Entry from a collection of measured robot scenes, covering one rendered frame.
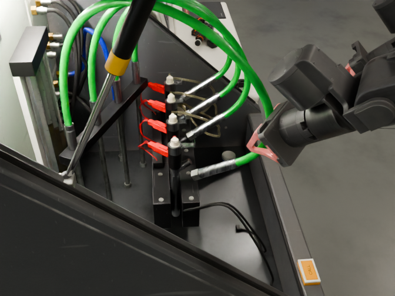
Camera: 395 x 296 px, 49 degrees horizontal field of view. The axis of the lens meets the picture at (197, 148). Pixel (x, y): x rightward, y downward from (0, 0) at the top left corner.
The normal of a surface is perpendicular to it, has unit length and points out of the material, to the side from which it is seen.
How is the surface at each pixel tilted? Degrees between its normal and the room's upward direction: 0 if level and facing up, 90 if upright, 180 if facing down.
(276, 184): 0
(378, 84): 36
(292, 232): 0
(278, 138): 45
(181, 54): 90
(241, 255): 0
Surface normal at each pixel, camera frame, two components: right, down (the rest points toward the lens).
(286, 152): 0.48, -0.19
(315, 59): 0.51, -0.39
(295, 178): 0.02, -0.77
